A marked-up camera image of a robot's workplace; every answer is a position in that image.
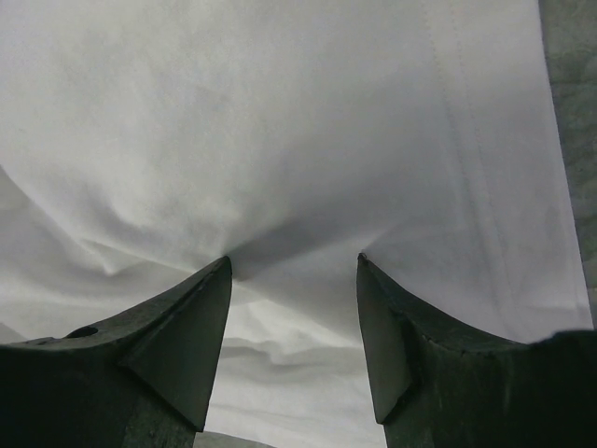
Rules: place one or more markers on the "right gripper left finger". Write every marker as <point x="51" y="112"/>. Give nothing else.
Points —
<point x="141" y="378"/>

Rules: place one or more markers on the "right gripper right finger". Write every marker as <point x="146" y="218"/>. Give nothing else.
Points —
<point x="438" y="382"/>

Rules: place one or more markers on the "white t-shirt with red print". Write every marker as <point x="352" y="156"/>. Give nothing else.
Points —
<point x="142" y="139"/>

